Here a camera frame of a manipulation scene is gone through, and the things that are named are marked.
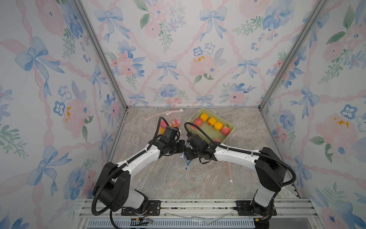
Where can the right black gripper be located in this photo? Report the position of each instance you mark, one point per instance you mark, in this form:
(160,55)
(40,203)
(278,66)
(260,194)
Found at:
(188,153)

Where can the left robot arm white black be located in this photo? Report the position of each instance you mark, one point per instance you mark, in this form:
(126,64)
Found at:
(112,190)

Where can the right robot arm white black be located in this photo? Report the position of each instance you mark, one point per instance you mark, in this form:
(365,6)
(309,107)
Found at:
(270,171)

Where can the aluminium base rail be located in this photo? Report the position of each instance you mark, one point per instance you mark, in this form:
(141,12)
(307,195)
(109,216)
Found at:
(204,214)

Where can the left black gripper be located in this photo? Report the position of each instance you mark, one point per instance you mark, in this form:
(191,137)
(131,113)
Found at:
(182,145)

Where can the pink zipper clear bag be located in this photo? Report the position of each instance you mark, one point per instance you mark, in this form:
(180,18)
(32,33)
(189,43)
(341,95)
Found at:
(153,122)
(242,175)

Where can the light green plastic basket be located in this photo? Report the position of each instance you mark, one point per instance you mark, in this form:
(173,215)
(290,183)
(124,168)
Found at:
(209,130)

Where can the blue zipper clear bag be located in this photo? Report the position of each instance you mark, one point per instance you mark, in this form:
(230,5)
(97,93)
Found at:
(184,155)

